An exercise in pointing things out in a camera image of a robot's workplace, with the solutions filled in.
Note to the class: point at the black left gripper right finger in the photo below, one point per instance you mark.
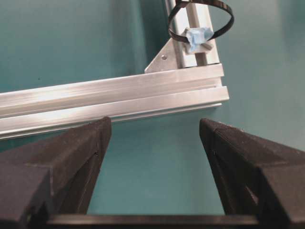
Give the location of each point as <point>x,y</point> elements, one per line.
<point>256,176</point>

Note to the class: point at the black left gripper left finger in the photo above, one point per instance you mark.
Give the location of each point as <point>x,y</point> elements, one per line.
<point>56,175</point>

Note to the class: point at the black zip tie loop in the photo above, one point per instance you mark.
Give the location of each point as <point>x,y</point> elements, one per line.
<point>198,16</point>

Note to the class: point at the blue tape piece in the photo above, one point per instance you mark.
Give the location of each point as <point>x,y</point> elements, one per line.
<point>196,38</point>

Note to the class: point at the aluminium extrusion frame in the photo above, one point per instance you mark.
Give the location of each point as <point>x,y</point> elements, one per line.
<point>165,87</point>

